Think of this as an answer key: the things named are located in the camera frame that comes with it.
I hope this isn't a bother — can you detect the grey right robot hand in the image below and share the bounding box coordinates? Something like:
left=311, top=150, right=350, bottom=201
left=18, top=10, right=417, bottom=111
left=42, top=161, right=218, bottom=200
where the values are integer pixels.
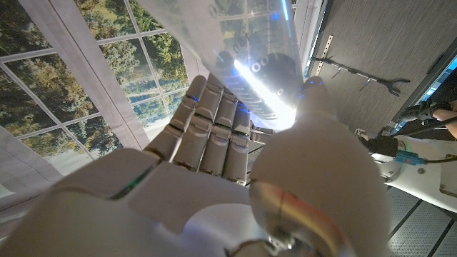
left=0, top=73, right=392, bottom=257

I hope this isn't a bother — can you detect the large clear plastic syringe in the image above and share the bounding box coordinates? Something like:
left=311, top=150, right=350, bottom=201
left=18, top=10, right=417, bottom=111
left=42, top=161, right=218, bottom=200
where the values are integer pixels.
left=137, top=0, right=304, bottom=131

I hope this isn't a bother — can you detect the person forearm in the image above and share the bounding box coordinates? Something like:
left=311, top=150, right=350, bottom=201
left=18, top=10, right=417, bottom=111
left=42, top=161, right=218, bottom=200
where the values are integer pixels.
left=431, top=106, right=457, bottom=139

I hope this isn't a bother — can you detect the printed window backdrop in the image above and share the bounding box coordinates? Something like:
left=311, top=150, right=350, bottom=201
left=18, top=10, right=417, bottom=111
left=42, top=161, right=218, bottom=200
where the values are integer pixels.
left=0, top=0, right=201, bottom=215

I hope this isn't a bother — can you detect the perforated metal wall strip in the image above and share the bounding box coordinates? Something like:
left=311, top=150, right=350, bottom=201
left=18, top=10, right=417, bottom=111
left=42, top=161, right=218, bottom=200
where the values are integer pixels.
left=316, top=34, right=335, bottom=76

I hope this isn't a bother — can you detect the black forked wall bracket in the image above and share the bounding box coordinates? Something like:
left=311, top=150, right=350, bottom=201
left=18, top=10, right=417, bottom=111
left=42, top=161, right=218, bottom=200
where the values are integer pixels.
left=311, top=56, right=411, bottom=98

